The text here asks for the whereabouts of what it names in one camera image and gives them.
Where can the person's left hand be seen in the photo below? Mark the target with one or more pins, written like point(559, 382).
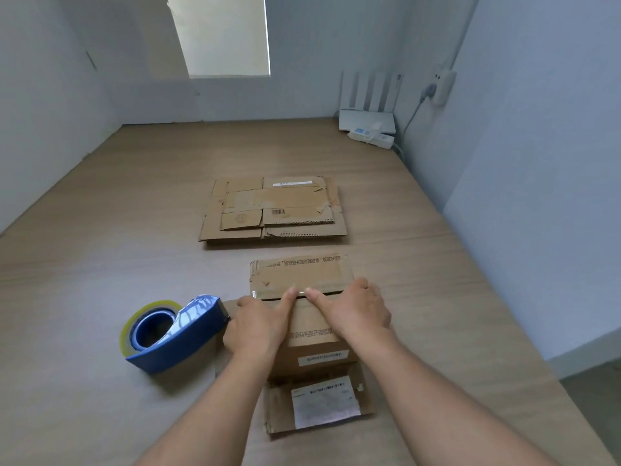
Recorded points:
point(254, 334)

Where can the person's right hand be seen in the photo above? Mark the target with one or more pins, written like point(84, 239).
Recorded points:
point(356, 315)

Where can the blue tape dispenser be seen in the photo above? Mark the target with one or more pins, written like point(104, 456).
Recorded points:
point(194, 334)

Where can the plain cardboard box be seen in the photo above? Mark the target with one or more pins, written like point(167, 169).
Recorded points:
point(301, 274)

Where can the large torn cardboard box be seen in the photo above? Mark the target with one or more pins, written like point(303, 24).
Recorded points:
point(213, 230)

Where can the clear yellowish tape roll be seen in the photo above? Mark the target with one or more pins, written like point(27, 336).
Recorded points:
point(125, 334)

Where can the person's left forearm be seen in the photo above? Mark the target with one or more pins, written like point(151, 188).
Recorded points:
point(204, 417)

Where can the person's right forearm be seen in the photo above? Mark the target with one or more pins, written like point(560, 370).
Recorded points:
point(446, 407)

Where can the white power strip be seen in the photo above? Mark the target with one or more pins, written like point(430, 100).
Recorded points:
point(383, 140)

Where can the white router with antennas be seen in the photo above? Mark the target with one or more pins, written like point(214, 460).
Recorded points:
point(366, 120)

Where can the white foam partition board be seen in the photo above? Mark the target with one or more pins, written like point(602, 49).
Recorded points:
point(48, 116)

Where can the bright window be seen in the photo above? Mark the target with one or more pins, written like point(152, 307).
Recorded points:
point(223, 33)

